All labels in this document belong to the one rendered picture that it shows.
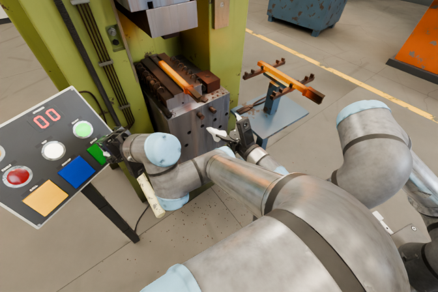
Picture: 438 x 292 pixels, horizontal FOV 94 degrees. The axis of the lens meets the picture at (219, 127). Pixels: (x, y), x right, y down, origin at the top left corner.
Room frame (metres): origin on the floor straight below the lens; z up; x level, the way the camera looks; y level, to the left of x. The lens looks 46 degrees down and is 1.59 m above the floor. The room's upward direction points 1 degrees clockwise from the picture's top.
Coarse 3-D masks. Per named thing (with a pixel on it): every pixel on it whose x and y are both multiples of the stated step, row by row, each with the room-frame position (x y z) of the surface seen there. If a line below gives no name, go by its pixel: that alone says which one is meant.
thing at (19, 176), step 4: (20, 168) 0.30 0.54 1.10; (12, 172) 0.28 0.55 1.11; (16, 172) 0.28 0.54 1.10; (20, 172) 0.29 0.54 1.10; (24, 172) 0.29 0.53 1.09; (28, 172) 0.29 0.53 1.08; (8, 176) 0.27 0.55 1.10; (12, 176) 0.27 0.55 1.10; (16, 176) 0.28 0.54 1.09; (20, 176) 0.28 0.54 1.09; (24, 176) 0.28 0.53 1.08; (28, 176) 0.29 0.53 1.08; (8, 180) 0.26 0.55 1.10; (12, 180) 0.27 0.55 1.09; (16, 180) 0.27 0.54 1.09; (20, 180) 0.27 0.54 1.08; (24, 180) 0.28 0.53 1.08; (16, 184) 0.26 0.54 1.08
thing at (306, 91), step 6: (270, 66) 1.03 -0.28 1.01; (270, 72) 1.00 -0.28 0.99; (276, 72) 0.97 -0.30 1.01; (282, 72) 0.97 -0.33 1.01; (282, 78) 0.93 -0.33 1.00; (288, 78) 0.92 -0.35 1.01; (294, 84) 0.87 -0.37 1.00; (300, 84) 0.87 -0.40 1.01; (300, 90) 0.84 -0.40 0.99; (306, 90) 0.81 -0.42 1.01; (312, 90) 0.80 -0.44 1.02; (306, 96) 0.80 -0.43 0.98; (312, 96) 0.79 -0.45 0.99; (318, 96) 0.77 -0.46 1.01; (324, 96) 0.76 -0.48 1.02; (318, 102) 0.76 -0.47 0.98
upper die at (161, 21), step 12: (192, 0) 0.87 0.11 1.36; (132, 12) 0.88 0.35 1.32; (144, 12) 0.77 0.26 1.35; (156, 12) 0.77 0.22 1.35; (168, 12) 0.80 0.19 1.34; (180, 12) 0.83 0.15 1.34; (192, 12) 0.86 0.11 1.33; (144, 24) 0.79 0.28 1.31; (156, 24) 0.77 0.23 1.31; (168, 24) 0.79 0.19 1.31; (180, 24) 0.82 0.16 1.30; (192, 24) 0.86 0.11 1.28; (156, 36) 0.76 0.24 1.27
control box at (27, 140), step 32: (64, 96) 0.51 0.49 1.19; (0, 128) 0.36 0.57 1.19; (32, 128) 0.39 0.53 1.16; (64, 128) 0.43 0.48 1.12; (96, 128) 0.48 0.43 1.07; (0, 160) 0.29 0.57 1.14; (32, 160) 0.32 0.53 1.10; (64, 160) 0.36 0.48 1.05; (0, 192) 0.23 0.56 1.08; (32, 224) 0.19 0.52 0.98
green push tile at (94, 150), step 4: (104, 136) 0.47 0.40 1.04; (88, 148) 0.42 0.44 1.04; (92, 148) 0.42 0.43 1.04; (96, 148) 0.43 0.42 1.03; (88, 152) 0.41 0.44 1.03; (92, 152) 0.41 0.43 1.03; (96, 152) 0.42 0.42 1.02; (100, 152) 0.42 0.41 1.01; (96, 156) 0.40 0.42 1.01; (100, 156) 0.41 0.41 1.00; (96, 160) 0.40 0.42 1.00; (100, 160) 0.40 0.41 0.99; (104, 160) 0.41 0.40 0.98; (100, 164) 0.39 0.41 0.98
